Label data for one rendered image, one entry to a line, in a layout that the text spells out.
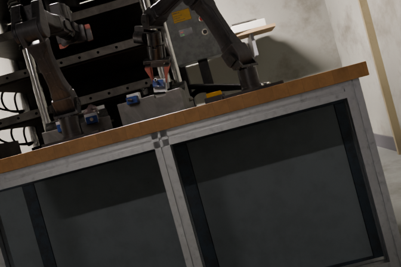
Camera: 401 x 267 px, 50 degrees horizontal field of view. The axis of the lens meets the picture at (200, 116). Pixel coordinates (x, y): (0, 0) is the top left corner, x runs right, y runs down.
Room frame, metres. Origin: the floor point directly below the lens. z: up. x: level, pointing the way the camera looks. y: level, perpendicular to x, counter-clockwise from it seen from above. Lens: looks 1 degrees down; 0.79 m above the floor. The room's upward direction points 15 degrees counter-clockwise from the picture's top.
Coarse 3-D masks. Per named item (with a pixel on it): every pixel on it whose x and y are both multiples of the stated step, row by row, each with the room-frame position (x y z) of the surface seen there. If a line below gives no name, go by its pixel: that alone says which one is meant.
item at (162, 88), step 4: (152, 80) 1.66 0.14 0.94; (156, 80) 1.61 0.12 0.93; (160, 80) 1.66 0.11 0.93; (164, 80) 1.70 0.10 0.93; (156, 84) 1.66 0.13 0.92; (160, 84) 1.66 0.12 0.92; (164, 84) 1.68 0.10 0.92; (156, 88) 1.69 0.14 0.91; (160, 88) 1.69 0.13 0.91; (164, 88) 1.70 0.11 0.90; (156, 92) 1.70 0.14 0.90; (160, 92) 1.71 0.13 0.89; (164, 92) 1.71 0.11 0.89
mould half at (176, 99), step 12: (180, 84) 1.96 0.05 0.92; (168, 96) 1.68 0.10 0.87; (180, 96) 1.68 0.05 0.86; (120, 108) 1.70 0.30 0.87; (132, 108) 1.69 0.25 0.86; (144, 108) 1.69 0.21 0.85; (156, 108) 1.69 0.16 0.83; (168, 108) 1.68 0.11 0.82; (180, 108) 1.68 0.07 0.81; (132, 120) 1.70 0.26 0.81
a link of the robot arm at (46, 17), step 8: (40, 0) 1.30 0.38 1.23; (16, 8) 1.29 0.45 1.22; (24, 8) 1.32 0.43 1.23; (32, 8) 1.28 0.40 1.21; (40, 8) 1.28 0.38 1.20; (16, 16) 1.28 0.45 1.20; (24, 16) 1.32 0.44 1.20; (32, 16) 1.26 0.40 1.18; (40, 16) 1.26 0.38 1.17; (48, 16) 1.40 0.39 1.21; (56, 16) 1.46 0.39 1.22; (40, 24) 1.25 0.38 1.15; (48, 24) 1.39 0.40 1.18; (56, 24) 1.45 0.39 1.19; (48, 32) 1.30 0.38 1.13; (56, 32) 1.49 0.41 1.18; (64, 32) 1.52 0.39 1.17; (16, 40) 1.26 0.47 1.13
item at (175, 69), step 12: (144, 0) 2.43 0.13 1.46; (156, 0) 3.11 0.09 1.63; (0, 24) 3.19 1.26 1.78; (168, 36) 3.11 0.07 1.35; (168, 48) 3.11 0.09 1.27; (12, 60) 3.19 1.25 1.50; (168, 72) 2.45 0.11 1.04; (168, 84) 2.43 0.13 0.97; (24, 96) 3.20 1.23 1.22; (24, 108) 3.19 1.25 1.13; (36, 132) 3.21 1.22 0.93; (36, 144) 3.19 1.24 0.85
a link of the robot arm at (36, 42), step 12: (24, 24) 1.26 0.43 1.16; (36, 24) 1.25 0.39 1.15; (24, 36) 1.26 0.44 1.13; (36, 36) 1.27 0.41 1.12; (36, 48) 1.28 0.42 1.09; (48, 48) 1.30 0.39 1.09; (36, 60) 1.30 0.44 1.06; (48, 60) 1.31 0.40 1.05; (48, 72) 1.32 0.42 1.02; (60, 72) 1.36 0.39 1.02; (48, 84) 1.35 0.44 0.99; (60, 84) 1.35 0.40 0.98; (60, 96) 1.37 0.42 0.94; (72, 96) 1.39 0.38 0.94; (60, 108) 1.39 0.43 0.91; (72, 108) 1.39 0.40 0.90
